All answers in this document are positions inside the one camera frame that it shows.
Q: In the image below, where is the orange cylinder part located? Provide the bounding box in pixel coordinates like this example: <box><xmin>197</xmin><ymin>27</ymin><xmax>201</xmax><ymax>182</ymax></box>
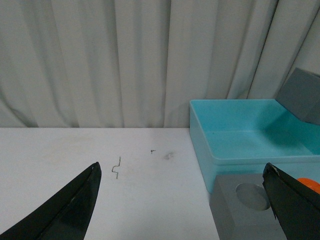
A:
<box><xmin>297</xmin><ymin>177</ymin><xmax>320</xmax><ymax>194</ymax></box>

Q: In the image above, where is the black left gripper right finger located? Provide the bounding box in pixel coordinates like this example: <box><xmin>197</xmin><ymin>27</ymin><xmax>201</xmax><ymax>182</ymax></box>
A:
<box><xmin>262</xmin><ymin>163</ymin><xmax>320</xmax><ymax>240</ymax></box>

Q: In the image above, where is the light blue plastic box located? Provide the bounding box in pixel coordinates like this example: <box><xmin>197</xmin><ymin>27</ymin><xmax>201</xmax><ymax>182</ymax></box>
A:
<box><xmin>189</xmin><ymin>99</ymin><xmax>320</xmax><ymax>193</ymax></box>

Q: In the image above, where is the white curtain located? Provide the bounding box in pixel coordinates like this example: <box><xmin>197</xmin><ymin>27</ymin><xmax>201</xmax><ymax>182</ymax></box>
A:
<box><xmin>0</xmin><ymin>0</ymin><xmax>320</xmax><ymax>128</ymax></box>

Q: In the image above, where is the gray block with square hole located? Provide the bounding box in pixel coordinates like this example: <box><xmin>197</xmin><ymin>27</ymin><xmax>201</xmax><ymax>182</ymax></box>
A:
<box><xmin>275</xmin><ymin>68</ymin><xmax>320</xmax><ymax>125</ymax></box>

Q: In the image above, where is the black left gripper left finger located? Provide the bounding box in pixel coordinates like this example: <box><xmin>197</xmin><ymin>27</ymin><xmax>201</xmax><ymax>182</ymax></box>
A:
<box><xmin>0</xmin><ymin>162</ymin><xmax>102</xmax><ymax>240</ymax></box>

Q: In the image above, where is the gray block with round hole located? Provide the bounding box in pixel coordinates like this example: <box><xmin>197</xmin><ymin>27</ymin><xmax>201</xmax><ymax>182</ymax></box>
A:
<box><xmin>209</xmin><ymin>173</ymin><xmax>286</xmax><ymax>240</ymax></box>

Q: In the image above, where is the bent wire piece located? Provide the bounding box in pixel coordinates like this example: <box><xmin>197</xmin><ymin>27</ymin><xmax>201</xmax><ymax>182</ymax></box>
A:
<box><xmin>110</xmin><ymin>156</ymin><xmax>122</xmax><ymax>180</ymax></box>

